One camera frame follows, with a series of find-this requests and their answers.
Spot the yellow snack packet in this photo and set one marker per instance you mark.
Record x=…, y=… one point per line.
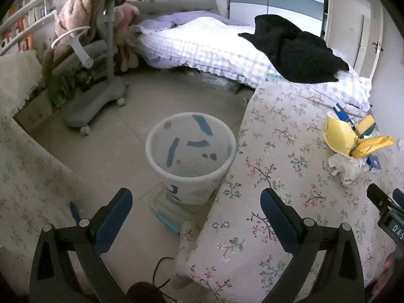
x=372, y=145

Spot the black round object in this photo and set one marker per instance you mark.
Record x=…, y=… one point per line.
x=142, y=292

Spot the clear plastic storage box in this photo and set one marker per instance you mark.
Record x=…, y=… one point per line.
x=167, y=208

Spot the torn yellow paper cup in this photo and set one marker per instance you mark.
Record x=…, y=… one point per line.
x=337, y=135

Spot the grey headboard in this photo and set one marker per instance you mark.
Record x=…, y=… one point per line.
x=176, y=4

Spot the white teal wardrobe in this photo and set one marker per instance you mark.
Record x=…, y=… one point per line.
x=284, y=6

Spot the pink plush toy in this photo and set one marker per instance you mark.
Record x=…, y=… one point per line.
x=126, y=19

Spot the white bookshelf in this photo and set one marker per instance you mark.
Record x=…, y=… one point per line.
x=38, y=22

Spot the purple checkered bed quilt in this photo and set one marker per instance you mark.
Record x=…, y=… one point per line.
x=205, y=47

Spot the brown striped blanket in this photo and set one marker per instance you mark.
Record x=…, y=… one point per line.
x=82, y=3

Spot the row of books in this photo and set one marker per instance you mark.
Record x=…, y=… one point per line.
x=34, y=12

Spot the floral bed cover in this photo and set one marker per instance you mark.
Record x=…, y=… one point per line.
x=284, y=164

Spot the white door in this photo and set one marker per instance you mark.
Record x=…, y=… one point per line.
x=347, y=22

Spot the white patterned waste bin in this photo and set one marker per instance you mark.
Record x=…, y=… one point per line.
x=189, y=189

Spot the stack of packages under bed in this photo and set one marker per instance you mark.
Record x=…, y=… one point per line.
x=217, y=82

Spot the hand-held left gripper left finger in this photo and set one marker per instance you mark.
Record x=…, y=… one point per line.
x=116, y=214

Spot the black fleece garment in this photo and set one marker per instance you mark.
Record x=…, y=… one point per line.
x=299, y=50

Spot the cream drawer cabinet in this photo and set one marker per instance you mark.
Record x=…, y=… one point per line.
x=34, y=113

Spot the grey rolling chair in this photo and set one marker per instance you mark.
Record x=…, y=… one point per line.
x=94, y=104

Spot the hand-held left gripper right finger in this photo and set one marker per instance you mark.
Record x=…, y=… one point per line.
x=277, y=217

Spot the blue white wrapper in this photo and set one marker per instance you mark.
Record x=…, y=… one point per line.
x=342, y=111

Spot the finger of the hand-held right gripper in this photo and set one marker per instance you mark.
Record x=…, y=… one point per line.
x=380, y=197
x=399, y=198

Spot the lavender ruffled duvet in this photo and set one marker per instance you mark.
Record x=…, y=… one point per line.
x=176, y=19

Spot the yellow green sponge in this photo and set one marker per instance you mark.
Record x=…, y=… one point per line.
x=367, y=126

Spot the floral cloth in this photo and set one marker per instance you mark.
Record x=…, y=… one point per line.
x=31, y=180

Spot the cream fringed cloth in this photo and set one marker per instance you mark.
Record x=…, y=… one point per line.
x=15, y=79

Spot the white tissue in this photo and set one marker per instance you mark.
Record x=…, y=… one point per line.
x=345, y=167

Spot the person's right hand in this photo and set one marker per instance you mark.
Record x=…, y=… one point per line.
x=389, y=260

